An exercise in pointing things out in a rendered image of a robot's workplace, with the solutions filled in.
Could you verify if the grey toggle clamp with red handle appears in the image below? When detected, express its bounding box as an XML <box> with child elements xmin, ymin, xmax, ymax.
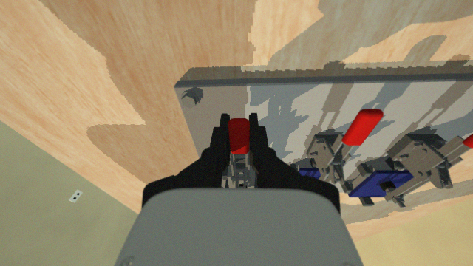
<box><xmin>380</xmin><ymin>134</ymin><xmax>473</xmax><ymax>208</ymax></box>

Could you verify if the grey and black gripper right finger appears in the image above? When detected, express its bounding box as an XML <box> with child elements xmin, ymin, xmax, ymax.
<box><xmin>249</xmin><ymin>113</ymin><xmax>341</xmax><ymax>216</ymax></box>

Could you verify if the grey fixture plate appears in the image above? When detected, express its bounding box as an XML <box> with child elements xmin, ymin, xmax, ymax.
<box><xmin>174</xmin><ymin>73</ymin><xmax>473</xmax><ymax>184</ymax></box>

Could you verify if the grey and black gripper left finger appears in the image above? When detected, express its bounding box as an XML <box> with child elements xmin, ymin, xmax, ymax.
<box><xmin>141</xmin><ymin>113</ymin><xmax>231</xmax><ymax>209</ymax></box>

